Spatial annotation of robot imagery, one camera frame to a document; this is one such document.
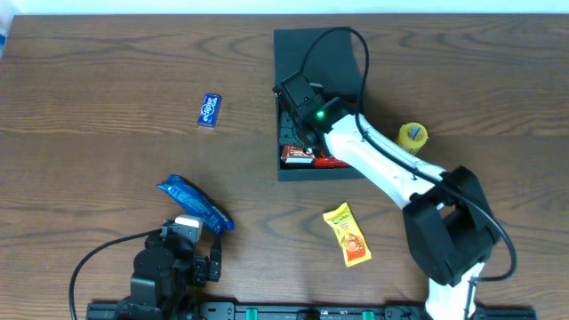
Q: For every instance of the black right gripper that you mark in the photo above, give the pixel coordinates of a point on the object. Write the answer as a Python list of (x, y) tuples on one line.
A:
[(287, 129)]

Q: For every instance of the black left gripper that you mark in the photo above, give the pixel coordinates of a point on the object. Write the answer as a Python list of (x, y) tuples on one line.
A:
[(201, 270)]

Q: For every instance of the red Hello Panda box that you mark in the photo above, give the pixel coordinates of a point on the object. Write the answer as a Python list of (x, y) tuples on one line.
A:
[(297, 155)]

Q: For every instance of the red Hacks candy bag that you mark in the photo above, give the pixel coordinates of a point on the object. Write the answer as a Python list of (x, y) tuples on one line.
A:
[(331, 161)]

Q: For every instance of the blue cookie packet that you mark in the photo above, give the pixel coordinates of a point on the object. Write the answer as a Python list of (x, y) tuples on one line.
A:
[(196, 202)]

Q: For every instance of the yellow Mentos candy bottle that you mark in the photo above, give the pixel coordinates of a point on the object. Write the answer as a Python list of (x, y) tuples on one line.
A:
[(412, 137)]

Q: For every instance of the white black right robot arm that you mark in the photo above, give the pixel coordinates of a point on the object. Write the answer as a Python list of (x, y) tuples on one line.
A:
[(449, 227)]

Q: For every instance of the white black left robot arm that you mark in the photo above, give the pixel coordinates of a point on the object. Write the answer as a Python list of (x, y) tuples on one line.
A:
[(166, 272)]

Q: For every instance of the dark green gift box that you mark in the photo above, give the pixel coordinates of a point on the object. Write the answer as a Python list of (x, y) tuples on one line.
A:
[(332, 64)]

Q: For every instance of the yellow Julie's peanut butter packet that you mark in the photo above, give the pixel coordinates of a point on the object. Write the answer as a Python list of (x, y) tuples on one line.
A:
[(349, 235)]

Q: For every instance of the blue Eclipse mint tin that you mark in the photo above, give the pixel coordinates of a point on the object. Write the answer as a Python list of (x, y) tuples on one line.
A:
[(209, 110)]

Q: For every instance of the white blue object at edge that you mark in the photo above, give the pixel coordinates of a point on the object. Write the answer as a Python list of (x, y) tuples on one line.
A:
[(5, 25)]

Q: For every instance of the black mounting rail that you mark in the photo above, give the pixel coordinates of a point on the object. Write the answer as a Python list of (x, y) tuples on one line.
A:
[(231, 311)]

